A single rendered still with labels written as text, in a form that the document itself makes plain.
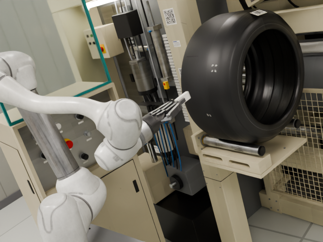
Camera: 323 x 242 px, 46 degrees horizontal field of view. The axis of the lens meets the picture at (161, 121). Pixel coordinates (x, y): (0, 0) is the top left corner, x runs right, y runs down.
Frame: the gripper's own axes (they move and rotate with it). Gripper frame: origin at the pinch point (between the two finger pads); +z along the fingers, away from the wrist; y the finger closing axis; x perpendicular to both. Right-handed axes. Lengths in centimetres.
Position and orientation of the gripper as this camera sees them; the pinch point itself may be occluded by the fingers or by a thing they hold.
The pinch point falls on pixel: (182, 99)
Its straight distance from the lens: 145.1
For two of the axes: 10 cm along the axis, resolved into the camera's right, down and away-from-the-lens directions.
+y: -6.2, -0.8, 7.8
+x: 3.8, 8.4, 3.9
